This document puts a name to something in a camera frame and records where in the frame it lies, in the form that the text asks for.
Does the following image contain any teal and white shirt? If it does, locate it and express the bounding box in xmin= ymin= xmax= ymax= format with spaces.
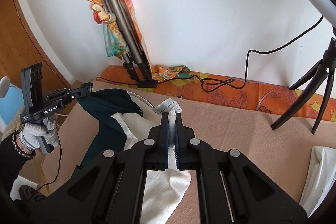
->
xmin=76 ymin=89 xmax=191 ymax=223

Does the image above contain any left forearm black sleeve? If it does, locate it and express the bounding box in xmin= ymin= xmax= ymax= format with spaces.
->
xmin=0 ymin=131 xmax=36 ymax=194

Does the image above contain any left gloved hand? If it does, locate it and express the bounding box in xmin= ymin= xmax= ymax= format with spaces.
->
xmin=18 ymin=114 xmax=59 ymax=151

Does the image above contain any blue chair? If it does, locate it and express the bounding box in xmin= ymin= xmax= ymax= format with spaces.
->
xmin=0 ymin=76 xmax=24 ymax=133

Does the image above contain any wooden door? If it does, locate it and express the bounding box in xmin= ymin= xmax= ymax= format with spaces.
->
xmin=0 ymin=0 xmax=71 ymax=92

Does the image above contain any beige fleece blanket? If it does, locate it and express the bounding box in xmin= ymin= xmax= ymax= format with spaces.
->
xmin=18 ymin=80 xmax=336 ymax=224

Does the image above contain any white folded garment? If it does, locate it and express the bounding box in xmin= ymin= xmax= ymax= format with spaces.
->
xmin=299 ymin=146 xmax=335 ymax=217

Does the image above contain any orange floral bedsheet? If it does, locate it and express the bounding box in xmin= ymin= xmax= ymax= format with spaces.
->
xmin=97 ymin=66 xmax=335 ymax=122

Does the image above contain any colourful silk scarf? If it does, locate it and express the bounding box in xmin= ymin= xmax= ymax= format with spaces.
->
xmin=87 ymin=0 xmax=190 ymax=83

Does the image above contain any folded grey tripod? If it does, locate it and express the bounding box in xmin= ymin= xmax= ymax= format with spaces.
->
xmin=104 ymin=0 xmax=152 ymax=82

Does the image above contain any beaded bracelet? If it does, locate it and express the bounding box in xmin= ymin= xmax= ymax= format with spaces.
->
xmin=11 ymin=130 xmax=37 ymax=160

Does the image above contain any black power cable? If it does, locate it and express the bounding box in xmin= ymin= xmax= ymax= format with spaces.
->
xmin=90 ymin=15 xmax=325 ymax=93

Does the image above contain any black inline cable switch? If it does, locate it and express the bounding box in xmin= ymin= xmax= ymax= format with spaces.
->
xmin=137 ymin=79 xmax=158 ymax=88

